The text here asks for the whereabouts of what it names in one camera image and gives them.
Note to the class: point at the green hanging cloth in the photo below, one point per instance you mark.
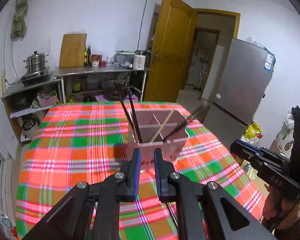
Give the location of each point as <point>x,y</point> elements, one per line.
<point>18,21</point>

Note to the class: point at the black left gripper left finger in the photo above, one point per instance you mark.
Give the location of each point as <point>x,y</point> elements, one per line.
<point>91,211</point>

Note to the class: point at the pink basket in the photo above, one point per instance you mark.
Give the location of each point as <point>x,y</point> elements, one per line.
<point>47,101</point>

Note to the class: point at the wooden door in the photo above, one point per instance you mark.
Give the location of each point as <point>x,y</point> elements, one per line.
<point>170,51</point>

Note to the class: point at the person's right hand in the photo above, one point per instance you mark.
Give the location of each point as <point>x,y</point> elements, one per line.
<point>288,207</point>

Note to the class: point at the gas stove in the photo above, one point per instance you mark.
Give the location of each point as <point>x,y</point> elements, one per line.
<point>36,77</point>

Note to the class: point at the yellow snack bag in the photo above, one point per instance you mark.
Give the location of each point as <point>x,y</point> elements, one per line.
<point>253,133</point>

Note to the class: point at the dark oil bottle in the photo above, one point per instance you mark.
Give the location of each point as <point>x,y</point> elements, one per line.
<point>89,55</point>

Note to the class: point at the white electric kettle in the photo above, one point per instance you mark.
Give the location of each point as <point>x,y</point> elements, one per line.
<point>139,60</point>

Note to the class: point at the red lidded jar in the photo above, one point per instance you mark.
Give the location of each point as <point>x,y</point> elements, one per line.
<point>95,59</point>

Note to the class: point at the steel steamer pot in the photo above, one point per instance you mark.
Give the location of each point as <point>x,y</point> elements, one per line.
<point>36,62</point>

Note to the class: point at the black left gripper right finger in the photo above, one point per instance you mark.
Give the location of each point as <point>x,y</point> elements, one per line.
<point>204,211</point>

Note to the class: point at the steel kitchen counter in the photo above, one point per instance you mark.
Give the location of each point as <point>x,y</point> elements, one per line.
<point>21,102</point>

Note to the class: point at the clear pink utensil holder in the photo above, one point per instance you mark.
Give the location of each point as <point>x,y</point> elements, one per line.
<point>155,129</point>

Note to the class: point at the silver refrigerator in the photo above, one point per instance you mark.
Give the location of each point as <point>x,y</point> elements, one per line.
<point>247,73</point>

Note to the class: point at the light wooden chopstick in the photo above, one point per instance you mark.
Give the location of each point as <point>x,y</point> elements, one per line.
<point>162,126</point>

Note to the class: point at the wooden cutting board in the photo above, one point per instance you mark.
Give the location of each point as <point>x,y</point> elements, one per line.
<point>72,50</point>

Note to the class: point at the white rice cooker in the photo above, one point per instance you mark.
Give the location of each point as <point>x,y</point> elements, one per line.
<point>30,128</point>

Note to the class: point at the black chopstick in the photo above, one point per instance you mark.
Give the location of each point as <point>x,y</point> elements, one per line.
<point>135,120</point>
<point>126,113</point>
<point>182,125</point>

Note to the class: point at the plaid tablecloth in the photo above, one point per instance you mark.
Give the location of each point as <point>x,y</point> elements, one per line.
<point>86,142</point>

